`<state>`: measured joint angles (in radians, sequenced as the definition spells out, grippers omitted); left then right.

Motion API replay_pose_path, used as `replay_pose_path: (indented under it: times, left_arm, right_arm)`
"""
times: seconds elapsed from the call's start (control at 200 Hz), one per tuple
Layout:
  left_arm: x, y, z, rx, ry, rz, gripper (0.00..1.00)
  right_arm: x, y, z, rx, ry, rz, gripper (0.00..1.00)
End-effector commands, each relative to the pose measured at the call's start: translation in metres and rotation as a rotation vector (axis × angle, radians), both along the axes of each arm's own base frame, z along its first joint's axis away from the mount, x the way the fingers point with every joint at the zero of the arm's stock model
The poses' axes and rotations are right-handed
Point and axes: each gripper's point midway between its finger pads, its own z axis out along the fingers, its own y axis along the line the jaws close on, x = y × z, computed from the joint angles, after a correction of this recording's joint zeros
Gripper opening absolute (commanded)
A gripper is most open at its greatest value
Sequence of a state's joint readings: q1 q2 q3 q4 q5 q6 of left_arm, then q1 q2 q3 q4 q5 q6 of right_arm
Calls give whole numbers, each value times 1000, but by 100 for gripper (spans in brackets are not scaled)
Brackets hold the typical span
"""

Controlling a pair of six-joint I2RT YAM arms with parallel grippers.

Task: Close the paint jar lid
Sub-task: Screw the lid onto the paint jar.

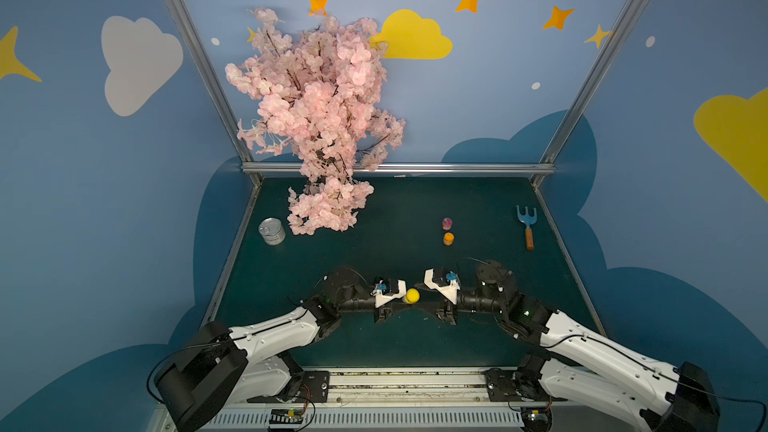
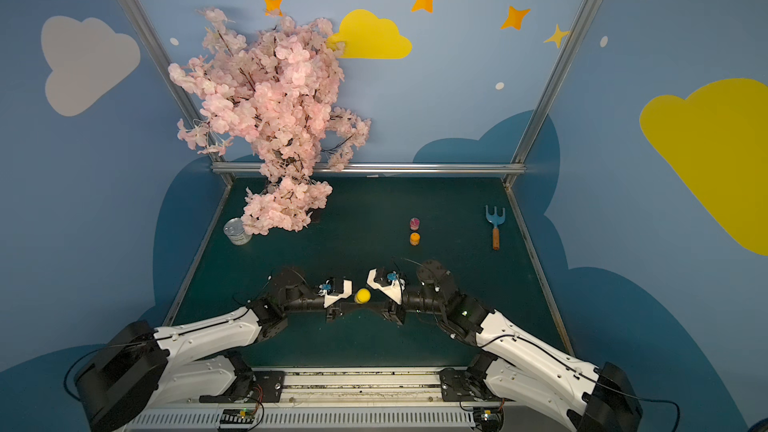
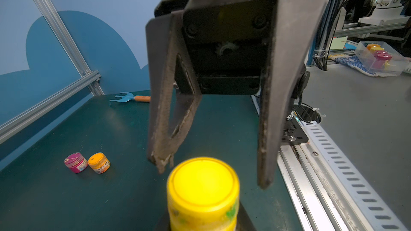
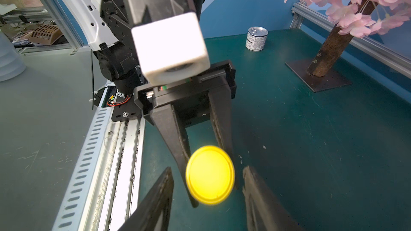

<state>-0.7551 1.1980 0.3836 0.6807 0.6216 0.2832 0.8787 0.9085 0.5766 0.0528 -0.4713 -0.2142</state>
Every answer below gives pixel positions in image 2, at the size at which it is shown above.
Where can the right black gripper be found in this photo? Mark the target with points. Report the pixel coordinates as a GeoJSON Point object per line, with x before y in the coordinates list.
{"type": "Point", "coordinates": [393, 310]}

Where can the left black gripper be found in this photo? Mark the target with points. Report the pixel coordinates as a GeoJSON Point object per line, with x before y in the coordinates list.
{"type": "Point", "coordinates": [331, 309]}

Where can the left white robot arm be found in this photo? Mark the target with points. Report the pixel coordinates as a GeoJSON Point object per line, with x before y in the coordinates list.
{"type": "Point", "coordinates": [200, 362]}

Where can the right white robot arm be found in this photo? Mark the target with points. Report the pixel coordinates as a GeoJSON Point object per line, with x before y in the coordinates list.
{"type": "Point", "coordinates": [514, 364]}

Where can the blue garden fork toy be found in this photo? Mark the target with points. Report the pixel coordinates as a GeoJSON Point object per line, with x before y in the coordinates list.
{"type": "Point", "coordinates": [496, 218]}

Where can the small circuit board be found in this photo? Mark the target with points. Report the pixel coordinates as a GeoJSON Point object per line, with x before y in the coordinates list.
{"type": "Point", "coordinates": [239, 419]}

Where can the pink cherry blossom tree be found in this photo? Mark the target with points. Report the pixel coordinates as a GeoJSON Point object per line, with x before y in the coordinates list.
{"type": "Point", "coordinates": [279, 95]}

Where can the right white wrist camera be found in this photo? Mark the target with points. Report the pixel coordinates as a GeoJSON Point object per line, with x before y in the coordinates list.
{"type": "Point", "coordinates": [389, 283]}

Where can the aluminium front rail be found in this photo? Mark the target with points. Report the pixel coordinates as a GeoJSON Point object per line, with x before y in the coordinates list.
{"type": "Point", "coordinates": [346, 399]}

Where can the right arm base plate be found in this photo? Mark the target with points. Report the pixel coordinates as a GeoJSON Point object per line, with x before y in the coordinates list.
{"type": "Point", "coordinates": [461, 385]}

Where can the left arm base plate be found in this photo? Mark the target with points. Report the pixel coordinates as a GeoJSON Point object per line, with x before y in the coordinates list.
{"type": "Point", "coordinates": [267, 385]}

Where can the aluminium frame back bar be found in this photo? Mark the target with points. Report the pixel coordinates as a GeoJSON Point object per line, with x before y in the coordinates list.
{"type": "Point", "coordinates": [425, 169]}

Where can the aluminium frame left post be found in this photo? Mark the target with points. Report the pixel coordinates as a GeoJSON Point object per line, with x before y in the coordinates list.
{"type": "Point", "coordinates": [159, 57]}

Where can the aluminium frame post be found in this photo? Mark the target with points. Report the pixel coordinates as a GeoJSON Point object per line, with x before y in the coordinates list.
{"type": "Point", "coordinates": [583, 20]}
{"type": "Point", "coordinates": [159, 57]}

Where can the aluminium frame right post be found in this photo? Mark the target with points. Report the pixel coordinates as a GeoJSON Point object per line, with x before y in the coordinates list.
{"type": "Point", "coordinates": [583, 20]}

